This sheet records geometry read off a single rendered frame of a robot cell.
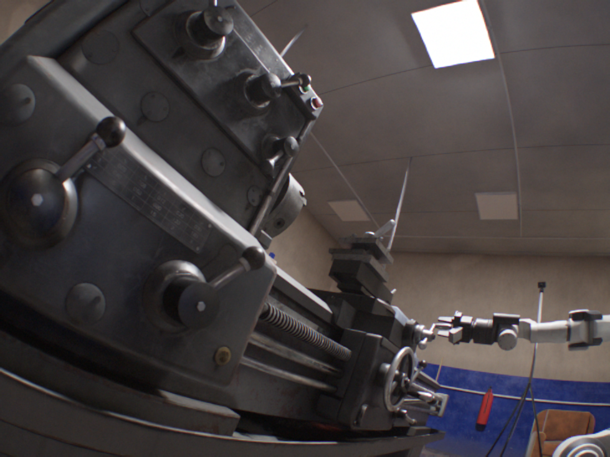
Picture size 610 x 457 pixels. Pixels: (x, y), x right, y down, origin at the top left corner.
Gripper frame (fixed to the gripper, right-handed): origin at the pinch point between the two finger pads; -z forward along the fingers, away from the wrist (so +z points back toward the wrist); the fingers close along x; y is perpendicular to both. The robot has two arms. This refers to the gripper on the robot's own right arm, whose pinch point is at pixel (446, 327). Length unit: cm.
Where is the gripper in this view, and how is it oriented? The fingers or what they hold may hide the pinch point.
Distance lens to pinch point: 116.4
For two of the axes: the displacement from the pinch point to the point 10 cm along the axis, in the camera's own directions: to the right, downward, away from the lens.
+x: 1.8, 9.6, 2.1
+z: 7.6, 0.0, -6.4
